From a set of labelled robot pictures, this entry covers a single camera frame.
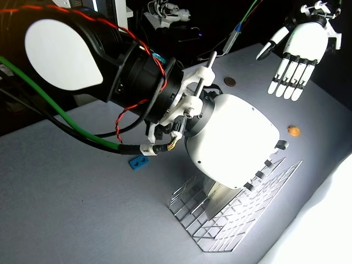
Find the orange swirl cookie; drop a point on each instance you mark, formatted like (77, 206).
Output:
(294, 132)

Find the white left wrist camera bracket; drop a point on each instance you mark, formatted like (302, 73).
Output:
(336, 38)

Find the brown round disc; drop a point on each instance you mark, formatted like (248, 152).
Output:
(229, 81)

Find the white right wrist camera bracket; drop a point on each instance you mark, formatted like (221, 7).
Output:
(204, 74)

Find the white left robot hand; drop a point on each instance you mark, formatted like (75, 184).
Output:
(308, 41)

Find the white plate with grey smudge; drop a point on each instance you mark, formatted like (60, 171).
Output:
(222, 203)

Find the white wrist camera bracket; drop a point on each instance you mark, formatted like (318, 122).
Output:
(204, 74)
(336, 38)

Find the white spare robot hand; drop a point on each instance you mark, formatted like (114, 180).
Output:
(176, 13)

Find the blue block with two holes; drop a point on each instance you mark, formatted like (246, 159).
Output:
(138, 162)

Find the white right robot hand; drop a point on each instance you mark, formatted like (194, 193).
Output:
(233, 137)

